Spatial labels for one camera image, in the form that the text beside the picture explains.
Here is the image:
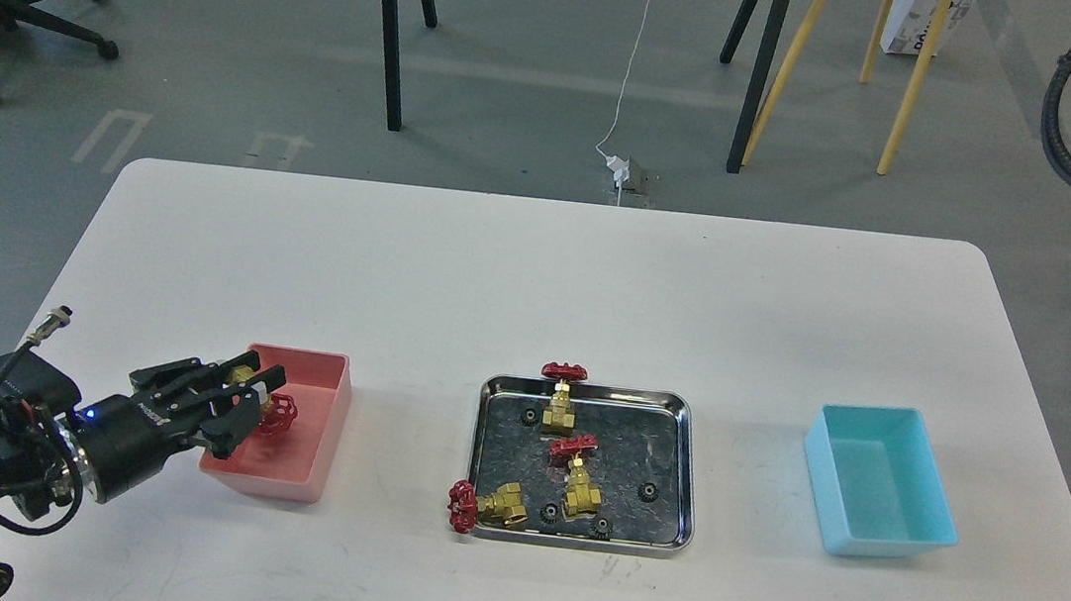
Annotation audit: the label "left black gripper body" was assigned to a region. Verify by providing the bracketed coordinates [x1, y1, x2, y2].
[70, 388, 233, 504]

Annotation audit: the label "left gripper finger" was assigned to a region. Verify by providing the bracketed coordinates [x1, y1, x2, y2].
[129, 358, 259, 397]
[198, 364, 287, 460]

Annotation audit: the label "brass valve large red handle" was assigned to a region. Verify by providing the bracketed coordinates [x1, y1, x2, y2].
[230, 364, 298, 437]

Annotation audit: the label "black gear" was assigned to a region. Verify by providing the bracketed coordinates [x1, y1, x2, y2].
[636, 481, 660, 504]
[539, 502, 562, 526]
[589, 516, 613, 541]
[521, 408, 540, 427]

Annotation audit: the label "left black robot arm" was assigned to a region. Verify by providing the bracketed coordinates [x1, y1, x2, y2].
[0, 305, 298, 597]

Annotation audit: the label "pink plastic box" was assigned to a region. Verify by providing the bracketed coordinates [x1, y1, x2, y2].
[198, 343, 352, 504]

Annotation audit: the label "brass valve bottom left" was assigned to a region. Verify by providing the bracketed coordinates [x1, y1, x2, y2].
[447, 480, 528, 534]

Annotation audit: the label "blue plastic box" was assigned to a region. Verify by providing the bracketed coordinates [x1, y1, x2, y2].
[804, 404, 960, 559]

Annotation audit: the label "white cardboard box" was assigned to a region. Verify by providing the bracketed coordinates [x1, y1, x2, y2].
[878, 0, 978, 55]

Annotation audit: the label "metal tray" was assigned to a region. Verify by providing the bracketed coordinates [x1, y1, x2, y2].
[465, 375, 694, 557]

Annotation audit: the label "white power plug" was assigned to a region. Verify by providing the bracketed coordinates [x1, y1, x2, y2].
[605, 154, 632, 192]

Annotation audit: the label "black stand legs left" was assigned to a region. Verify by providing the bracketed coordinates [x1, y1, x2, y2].
[380, 0, 438, 133]

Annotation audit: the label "black stand legs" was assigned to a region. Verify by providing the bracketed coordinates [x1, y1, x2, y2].
[380, 0, 438, 133]
[719, 0, 791, 172]

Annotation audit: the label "black stand legs right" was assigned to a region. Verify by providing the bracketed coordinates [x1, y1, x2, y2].
[719, 0, 791, 172]

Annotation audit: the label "yellow wooden legs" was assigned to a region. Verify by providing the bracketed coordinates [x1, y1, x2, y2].
[740, 0, 957, 187]

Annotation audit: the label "brass valve top red handle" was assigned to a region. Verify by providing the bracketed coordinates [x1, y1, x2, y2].
[540, 361, 588, 438]

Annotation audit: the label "brass valve centre red handle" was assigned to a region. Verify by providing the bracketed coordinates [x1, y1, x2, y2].
[548, 434, 603, 520]

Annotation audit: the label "white cable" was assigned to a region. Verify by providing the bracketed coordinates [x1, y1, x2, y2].
[595, 0, 660, 161]

